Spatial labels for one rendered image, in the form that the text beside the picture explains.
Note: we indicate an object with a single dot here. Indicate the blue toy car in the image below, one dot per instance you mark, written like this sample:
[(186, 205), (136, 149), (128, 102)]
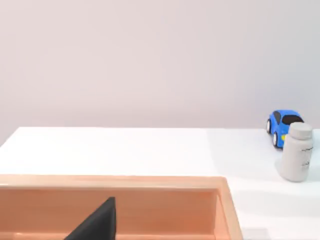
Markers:
[(278, 127)]

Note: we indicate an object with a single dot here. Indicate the shallow salmon-coloured box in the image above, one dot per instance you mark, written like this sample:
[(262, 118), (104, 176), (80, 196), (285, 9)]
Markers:
[(160, 200)]

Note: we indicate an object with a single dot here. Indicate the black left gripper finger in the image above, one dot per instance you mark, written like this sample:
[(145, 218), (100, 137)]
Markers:
[(101, 222)]

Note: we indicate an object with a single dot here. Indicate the pale grey bottle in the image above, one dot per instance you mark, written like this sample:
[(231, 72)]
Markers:
[(297, 155)]

